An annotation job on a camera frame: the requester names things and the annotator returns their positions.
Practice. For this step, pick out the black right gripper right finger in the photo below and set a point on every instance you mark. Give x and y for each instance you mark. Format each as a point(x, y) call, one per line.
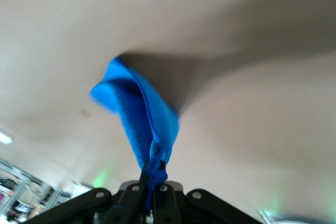
point(166, 203)

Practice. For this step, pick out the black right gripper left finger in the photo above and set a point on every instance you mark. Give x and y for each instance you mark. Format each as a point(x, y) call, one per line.
point(131, 197)

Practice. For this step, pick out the blue microfiber towel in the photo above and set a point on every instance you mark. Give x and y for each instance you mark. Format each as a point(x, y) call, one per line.
point(147, 119)

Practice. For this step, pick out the grey metal background shelving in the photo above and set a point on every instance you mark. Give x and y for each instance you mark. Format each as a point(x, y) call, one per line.
point(23, 195)

